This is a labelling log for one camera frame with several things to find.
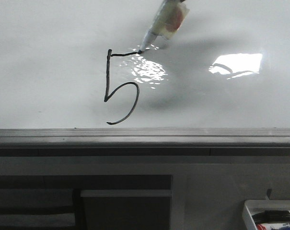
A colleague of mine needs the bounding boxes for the white whiteboard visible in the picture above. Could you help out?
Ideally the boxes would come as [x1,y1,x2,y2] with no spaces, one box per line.
[0,0,290,129]

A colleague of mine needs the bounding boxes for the black capped whiteboard marker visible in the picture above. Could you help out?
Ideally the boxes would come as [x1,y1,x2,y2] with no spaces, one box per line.
[252,210,290,224]

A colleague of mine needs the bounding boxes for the dark cabinet box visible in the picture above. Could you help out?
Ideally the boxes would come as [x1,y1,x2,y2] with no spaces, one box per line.
[81,189,172,230]

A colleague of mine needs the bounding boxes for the white marker tray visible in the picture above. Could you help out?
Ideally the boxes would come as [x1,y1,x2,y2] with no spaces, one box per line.
[242,200,290,230]

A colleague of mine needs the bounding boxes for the grey aluminium whiteboard frame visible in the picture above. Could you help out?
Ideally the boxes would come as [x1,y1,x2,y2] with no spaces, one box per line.
[0,128,290,157]

